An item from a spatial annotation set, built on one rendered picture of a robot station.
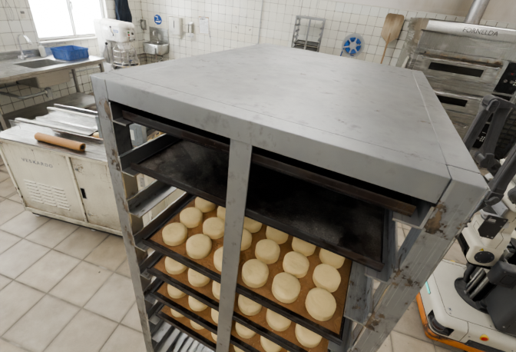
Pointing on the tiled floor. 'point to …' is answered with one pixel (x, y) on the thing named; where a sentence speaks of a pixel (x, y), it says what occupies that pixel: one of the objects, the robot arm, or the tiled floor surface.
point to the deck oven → (462, 66)
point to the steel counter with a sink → (43, 80)
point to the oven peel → (391, 28)
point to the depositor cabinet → (66, 180)
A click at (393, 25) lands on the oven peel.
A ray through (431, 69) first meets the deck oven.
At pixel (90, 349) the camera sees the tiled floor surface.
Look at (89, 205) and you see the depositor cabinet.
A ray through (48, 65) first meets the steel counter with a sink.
